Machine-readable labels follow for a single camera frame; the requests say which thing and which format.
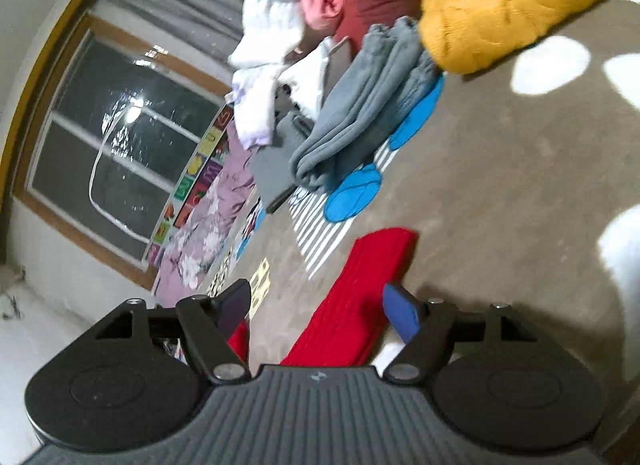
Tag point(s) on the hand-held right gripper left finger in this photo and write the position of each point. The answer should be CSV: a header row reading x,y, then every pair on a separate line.
x,y
235,306

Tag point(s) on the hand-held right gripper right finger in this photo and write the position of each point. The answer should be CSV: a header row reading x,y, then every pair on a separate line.
x,y
402,310

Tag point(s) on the red knit sweater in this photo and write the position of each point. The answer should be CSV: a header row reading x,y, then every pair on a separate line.
x,y
350,305

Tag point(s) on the purple floral duvet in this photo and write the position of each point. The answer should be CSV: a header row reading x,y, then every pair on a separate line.
x,y
210,215

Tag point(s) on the dark grey folded pants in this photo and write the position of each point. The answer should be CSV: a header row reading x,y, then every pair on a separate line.
x,y
272,170

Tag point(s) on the colourful alphabet foam mat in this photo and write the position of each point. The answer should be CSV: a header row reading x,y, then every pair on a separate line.
x,y
200,165

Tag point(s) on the printed cartoon blanket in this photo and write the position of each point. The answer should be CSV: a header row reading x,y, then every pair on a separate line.
x,y
500,185

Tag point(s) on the light grey fleece pants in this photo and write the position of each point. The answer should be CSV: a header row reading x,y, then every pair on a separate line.
x,y
350,110

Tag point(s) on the wood framed window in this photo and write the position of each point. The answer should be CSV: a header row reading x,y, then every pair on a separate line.
x,y
75,170

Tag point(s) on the white buttoned garment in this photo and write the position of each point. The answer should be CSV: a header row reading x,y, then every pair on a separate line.
x,y
310,80

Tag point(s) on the white quilted grey-collared garment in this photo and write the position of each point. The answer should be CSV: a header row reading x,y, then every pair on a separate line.
x,y
265,30

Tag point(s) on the grey curtain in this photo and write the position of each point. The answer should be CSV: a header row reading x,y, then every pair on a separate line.
x,y
175,10

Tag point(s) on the yellow knit sweater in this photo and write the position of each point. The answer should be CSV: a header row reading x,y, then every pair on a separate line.
x,y
500,10

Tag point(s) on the white bent tube frame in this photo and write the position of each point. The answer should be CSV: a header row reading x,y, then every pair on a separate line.
x,y
92,185

